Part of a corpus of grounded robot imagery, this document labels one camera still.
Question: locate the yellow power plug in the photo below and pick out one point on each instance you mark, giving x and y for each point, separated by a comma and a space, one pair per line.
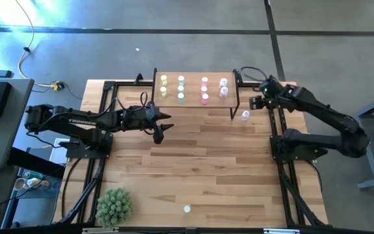
56, 86

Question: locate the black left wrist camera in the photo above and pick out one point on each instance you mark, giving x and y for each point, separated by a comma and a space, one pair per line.
148, 112

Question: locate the teal medicine bottle white cap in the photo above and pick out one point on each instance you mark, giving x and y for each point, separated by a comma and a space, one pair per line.
180, 88
181, 97

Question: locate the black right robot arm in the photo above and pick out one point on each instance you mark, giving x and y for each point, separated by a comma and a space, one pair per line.
320, 110

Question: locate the yellow medicine bottle white cap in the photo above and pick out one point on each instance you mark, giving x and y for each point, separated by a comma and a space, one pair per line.
163, 78
163, 90

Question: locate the green medicine bottle white cap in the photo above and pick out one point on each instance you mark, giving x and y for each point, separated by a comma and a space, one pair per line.
181, 79

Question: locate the workbench with blue frame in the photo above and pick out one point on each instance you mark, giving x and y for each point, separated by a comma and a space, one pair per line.
367, 152

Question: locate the green artificial plant ball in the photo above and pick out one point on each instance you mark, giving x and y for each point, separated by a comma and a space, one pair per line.
114, 208

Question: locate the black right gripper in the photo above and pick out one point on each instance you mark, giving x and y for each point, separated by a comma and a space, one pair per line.
271, 91

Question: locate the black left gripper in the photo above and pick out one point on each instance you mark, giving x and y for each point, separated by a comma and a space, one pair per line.
132, 118

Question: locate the white plastic bottle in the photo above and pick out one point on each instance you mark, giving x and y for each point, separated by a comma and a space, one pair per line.
36, 183

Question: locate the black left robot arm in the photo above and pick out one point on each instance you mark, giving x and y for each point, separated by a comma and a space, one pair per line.
76, 122

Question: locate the teal can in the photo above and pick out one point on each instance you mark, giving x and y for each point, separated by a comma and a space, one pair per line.
32, 175

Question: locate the black slanted panel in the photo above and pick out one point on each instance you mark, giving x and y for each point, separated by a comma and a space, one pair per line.
34, 162

